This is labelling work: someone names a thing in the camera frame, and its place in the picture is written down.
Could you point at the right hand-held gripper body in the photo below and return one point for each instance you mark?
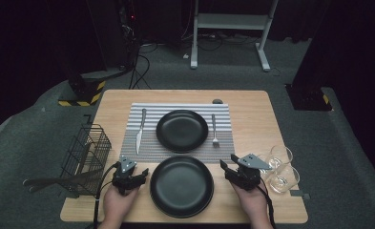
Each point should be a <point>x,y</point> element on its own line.
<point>247,178</point>

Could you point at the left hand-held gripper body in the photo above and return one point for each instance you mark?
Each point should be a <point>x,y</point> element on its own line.
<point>124,183</point>

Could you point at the clear drinking glass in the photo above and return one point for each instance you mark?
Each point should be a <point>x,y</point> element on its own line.
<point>285,181</point>
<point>282,156</point>
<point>266,175</point>

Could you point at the silver fork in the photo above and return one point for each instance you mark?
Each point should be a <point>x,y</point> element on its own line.
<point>213,124</point>

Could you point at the black round plate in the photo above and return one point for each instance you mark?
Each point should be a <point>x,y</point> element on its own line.
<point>182,131</point>
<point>181,187</point>

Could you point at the silver table knife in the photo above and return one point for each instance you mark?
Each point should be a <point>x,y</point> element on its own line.
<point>143,116</point>

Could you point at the person's right hand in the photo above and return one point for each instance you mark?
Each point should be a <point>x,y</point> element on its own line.
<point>253,203</point>

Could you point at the person's left hand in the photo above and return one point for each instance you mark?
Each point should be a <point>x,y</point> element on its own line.
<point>115,210</point>

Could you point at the grey striped placemat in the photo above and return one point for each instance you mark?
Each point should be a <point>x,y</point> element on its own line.
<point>150,149</point>

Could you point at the small grey table clip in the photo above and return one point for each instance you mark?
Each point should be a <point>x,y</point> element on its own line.
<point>298,193</point>

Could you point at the dark round table grommet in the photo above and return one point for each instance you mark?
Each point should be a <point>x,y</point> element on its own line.
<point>217,101</point>

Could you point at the dark two-pronged bar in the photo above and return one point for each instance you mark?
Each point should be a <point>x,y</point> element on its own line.
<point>45,182</point>

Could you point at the black stand yellow striped base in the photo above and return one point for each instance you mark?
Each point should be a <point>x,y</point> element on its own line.
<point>83,90</point>

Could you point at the dark electronics rack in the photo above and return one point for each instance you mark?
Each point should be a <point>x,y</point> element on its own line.
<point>129,19</point>

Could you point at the white metal stand frame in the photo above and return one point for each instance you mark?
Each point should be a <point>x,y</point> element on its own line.
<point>229,21</point>

